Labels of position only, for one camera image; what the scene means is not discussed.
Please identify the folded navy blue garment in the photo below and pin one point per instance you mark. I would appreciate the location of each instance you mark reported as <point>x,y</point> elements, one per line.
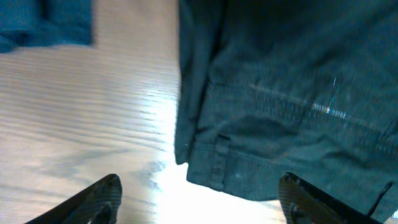
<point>42,23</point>

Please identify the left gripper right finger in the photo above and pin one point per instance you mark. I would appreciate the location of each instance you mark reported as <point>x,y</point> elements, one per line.
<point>303,203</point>

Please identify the black shorts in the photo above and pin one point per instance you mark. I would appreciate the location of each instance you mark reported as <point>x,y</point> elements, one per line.
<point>301,86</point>

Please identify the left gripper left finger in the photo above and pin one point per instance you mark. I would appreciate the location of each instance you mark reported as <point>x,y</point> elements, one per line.
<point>97,204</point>

